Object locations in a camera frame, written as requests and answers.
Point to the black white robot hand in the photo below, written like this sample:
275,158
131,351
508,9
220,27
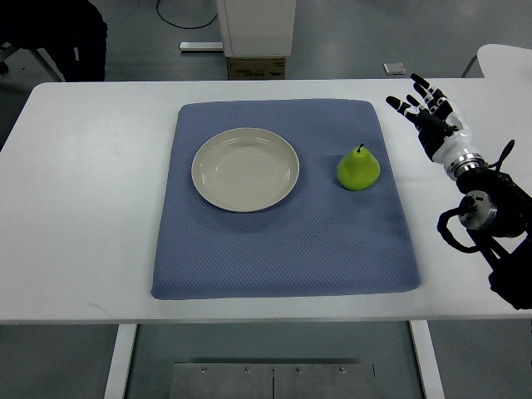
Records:
442,130

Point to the green pear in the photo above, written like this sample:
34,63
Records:
358,170

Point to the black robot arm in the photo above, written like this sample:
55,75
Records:
493,219

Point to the small grey floor plate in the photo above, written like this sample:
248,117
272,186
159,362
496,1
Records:
394,68

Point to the beige round plate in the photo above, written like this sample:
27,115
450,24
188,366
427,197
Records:
245,170

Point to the white chair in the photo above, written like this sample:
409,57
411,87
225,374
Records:
505,62

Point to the blue textured mat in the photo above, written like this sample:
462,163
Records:
321,240

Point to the brown cardboard box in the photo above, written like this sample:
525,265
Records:
258,68

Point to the right white table leg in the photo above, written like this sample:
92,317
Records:
426,360

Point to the white table leg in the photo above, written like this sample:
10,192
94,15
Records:
120,362
426,360

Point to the left white table leg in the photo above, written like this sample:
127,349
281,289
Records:
120,362

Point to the person in black clothes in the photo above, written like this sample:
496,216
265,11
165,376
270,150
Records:
73,33

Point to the aluminium rail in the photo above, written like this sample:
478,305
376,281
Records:
189,47

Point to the metal base plate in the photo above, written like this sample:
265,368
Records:
265,380

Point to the white chair frame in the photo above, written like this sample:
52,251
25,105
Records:
7,50

